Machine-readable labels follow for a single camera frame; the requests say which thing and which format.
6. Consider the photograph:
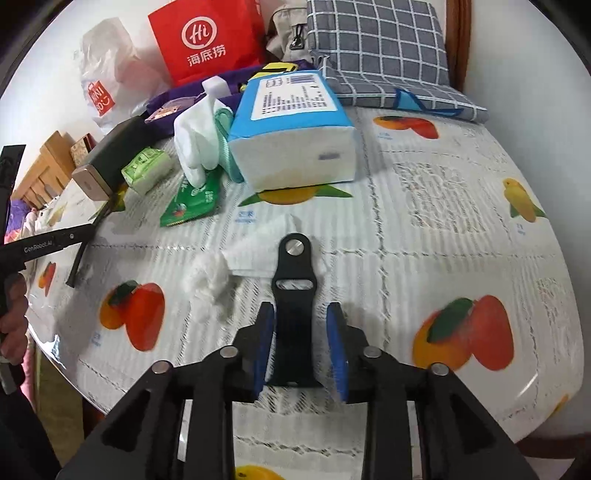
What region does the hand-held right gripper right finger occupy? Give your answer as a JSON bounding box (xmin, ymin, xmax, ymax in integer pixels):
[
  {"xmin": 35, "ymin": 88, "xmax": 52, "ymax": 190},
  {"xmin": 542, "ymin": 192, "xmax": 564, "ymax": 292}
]
[{"xmin": 324, "ymin": 301, "xmax": 539, "ymax": 480}]

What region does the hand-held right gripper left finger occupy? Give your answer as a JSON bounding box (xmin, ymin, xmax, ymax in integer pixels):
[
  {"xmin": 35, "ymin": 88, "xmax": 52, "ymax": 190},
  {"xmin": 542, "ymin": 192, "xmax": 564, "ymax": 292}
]
[{"xmin": 55, "ymin": 301, "xmax": 278, "ymax": 480}]

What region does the white tissue sheet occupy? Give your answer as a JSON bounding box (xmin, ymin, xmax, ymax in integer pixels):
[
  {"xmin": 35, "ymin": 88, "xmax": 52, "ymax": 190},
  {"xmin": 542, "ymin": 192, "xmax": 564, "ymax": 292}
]
[{"xmin": 226, "ymin": 226, "xmax": 333, "ymax": 282}]

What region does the light green tissue pack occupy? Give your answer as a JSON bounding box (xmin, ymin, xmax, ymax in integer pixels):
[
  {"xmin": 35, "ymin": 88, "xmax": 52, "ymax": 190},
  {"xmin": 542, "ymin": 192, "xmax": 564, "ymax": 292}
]
[{"xmin": 121, "ymin": 147, "xmax": 175, "ymax": 195}]

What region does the green foil packet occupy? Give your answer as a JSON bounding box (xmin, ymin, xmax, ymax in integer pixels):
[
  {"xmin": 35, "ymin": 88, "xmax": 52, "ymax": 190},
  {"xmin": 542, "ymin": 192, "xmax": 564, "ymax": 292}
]
[{"xmin": 159, "ymin": 168, "xmax": 222, "ymax": 228}]

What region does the pair of white gloves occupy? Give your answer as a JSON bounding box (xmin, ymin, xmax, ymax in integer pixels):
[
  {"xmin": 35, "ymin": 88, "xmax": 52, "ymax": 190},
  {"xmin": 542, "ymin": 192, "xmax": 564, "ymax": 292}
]
[{"xmin": 174, "ymin": 95, "xmax": 232, "ymax": 188}]

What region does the blue tissue pack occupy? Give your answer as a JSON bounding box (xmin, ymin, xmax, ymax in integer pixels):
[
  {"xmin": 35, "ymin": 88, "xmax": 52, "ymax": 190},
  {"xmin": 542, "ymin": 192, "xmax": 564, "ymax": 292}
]
[{"xmin": 229, "ymin": 70, "xmax": 356, "ymax": 191}]

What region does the purple fabric tray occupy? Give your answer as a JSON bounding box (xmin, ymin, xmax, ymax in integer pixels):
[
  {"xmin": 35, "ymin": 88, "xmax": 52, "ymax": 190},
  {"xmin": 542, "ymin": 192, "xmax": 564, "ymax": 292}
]
[{"xmin": 145, "ymin": 58, "xmax": 319, "ymax": 134}]

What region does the white foam block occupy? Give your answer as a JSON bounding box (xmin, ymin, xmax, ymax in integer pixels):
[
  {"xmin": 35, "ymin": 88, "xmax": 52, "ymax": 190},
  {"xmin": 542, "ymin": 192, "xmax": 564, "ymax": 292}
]
[{"xmin": 202, "ymin": 76, "xmax": 243, "ymax": 100}]

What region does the person's left hand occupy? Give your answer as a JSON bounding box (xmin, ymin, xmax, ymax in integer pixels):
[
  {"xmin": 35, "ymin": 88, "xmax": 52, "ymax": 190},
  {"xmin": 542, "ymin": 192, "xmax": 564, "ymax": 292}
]
[{"xmin": 0, "ymin": 272, "xmax": 29, "ymax": 363}]

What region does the white black spotted cloth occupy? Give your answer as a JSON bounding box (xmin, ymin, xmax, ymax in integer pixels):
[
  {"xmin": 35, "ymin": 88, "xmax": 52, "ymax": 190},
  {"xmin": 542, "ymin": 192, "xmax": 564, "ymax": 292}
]
[{"xmin": 28, "ymin": 199, "xmax": 61, "ymax": 228}]

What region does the purple pillow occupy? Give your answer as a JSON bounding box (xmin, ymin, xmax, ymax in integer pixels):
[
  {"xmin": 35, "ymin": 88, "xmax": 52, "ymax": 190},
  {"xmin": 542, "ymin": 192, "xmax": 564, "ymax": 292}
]
[{"xmin": 6, "ymin": 203, "xmax": 28, "ymax": 241}]

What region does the wooden headboard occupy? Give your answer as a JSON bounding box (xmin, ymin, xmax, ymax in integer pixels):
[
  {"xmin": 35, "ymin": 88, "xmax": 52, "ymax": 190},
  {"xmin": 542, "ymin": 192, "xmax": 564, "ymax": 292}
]
[{"xmin": 11, "ymin": 130, "xmax": 77, "ymax": 208}]

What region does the patterned hardcover book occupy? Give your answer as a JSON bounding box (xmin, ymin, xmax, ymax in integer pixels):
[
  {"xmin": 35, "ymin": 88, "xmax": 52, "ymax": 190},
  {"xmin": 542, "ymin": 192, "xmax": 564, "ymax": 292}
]
[{"xmin": 69, "ymin": 133, "xmax": 95, "ymax": 167}]

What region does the dark green tin box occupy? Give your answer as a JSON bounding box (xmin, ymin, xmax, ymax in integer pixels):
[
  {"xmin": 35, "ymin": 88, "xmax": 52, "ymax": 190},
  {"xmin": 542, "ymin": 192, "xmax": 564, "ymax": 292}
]
[{"xmin": 71, "ymin": 116, "xmax": 160, "ymax": 201}]

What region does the fruit print tablecloth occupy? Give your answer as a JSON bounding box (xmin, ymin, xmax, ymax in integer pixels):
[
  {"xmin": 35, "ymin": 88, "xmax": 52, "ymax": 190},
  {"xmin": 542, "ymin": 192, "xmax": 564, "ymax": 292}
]
[{"xmin": 25, "ymin": 106, "xmax": 585, "ymax": 480}]

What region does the white plastic shopping bag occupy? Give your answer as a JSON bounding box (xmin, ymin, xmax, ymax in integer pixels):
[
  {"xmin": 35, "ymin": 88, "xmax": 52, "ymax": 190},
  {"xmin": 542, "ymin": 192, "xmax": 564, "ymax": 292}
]
[{"xmin": 79, "ymin": 18, "xmax": 171, "ymax": 134}]

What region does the red paper shopping bag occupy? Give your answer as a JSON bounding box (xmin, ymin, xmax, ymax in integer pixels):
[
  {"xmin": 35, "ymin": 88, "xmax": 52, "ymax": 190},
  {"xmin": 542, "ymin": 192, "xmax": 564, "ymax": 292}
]
[{"xmin": 148, "ymin": 0, "xmax": 269, "ymax": 86}]

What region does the folded grey checked cloth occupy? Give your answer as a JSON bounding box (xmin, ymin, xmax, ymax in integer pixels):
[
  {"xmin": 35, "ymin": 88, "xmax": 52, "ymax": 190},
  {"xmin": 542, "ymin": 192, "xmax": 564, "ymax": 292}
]
[{"xmin": 321, "ymin": 69, "xmax": 489, "ymax": 123}]

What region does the grey checked cushion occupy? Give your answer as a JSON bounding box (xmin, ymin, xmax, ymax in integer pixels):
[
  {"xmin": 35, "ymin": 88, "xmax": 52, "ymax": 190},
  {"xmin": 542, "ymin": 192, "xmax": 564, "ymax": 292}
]
[{"xmin": 305, "ymin": 0, "xmax": 451, "ymax": 95}]

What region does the grey backpack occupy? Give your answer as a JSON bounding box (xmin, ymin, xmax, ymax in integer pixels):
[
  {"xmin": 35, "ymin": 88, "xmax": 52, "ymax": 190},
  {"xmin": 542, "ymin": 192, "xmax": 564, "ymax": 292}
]
[{"xmin": 267, "ymin": 4, "xmax": 311, "ymax": 63}]

